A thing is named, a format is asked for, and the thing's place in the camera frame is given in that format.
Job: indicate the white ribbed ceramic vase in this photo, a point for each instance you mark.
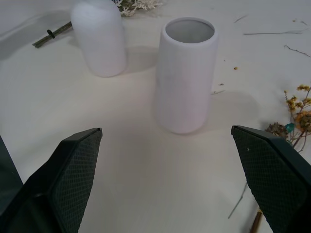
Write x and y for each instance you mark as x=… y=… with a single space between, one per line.
x=184 y=77

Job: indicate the white smooth ceramic vase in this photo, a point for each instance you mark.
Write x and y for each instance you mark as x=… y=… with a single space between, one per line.
x=99 y=41

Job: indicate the thin loose dry twig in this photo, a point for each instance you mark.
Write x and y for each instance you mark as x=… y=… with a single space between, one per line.
x=274 y=32
x=240 y=18
x=297 y=50
x=238 y=201

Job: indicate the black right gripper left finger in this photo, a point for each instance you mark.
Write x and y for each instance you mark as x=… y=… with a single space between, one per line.
x=70 y=179

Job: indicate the yellow dried flower bunch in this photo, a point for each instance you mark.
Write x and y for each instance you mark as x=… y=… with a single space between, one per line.
x=300 y=114

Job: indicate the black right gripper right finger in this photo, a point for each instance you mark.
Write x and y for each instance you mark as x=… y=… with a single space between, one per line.
x=269 y=174

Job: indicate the white dried flower bunch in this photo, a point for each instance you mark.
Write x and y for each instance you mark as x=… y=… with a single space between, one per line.
x=136 y=4

